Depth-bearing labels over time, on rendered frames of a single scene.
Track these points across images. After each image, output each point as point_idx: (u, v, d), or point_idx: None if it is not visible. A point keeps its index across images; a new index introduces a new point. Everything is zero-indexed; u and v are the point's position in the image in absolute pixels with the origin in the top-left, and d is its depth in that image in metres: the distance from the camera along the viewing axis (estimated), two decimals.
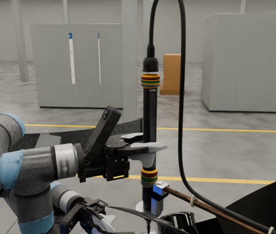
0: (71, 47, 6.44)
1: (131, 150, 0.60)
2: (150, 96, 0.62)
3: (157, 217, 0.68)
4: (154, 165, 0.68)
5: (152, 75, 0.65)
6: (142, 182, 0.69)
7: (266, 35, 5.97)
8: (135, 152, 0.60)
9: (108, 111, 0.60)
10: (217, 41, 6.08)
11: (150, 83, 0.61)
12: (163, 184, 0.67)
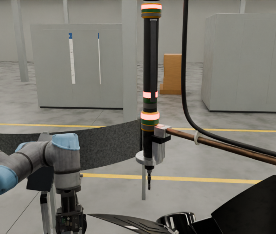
0: (71, 47, 6.44)
1: None
2: (151, 27, 0.57)
3: (149, 220, 0.69)
4: (155, 106, 0.63)
5: None
6: (142, 126, 0.65)
7: (266, 35, 5.97)
8: None
9: None
10: (217, 41, 6.08)
11: (151, 11, 0.57)
12: (164, 126, 0.63)
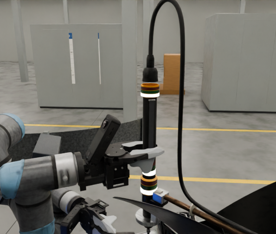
0: (71, 47, 6.44)
1: (131, 158, 0.61)
2: (150, 106, 0.62)
3: (126, 231, 0.80)
4: (154, 173, 0.68)
5: (151, 84, 0.65)
6: (141, 190, 0.70)
7: (266, 35, 5.97)
8: (135, 160, 0.61)
9: (107, 120, 0.60)
10: (217, 41, 6.08)
11: (150, 93, 0.61)
12: (162, 192, 0.68)
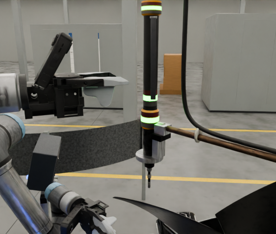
0: (71, 47, 6.44)
1: (80, 80, 0.51)
2: (151, 24, 0.57)
3: None
4: (156, 104, 0.63)
5: None
6: (142, 124, 0.65)
7: (266, 35, 5.97)
8: (86, 84, 0.52)
9: (57, 35, 0.52)
10: (217, 41, 6.08)
11: (151, 8, 0.56)
12: (164, 124, 0.63)
